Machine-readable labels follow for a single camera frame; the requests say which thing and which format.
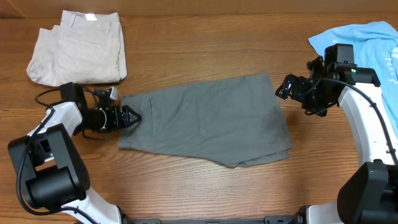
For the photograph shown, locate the grey shorts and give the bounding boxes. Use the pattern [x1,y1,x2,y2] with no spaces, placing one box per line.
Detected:
[118,73,293,167]

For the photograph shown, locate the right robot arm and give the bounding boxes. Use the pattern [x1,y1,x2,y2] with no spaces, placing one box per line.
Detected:
[275,44,397,223]

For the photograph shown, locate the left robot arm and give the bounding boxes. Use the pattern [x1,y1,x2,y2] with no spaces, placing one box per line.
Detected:
[8,82,142,224]

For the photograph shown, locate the folded beige shorts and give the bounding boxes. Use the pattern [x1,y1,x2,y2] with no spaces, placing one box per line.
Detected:
[26,10,127,86]

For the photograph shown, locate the light blue t-shirt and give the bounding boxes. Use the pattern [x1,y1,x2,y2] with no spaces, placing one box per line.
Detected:
[308,21,397,133]

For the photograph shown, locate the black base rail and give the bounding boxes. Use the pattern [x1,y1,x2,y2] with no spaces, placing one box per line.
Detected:
[126,215,295,224]

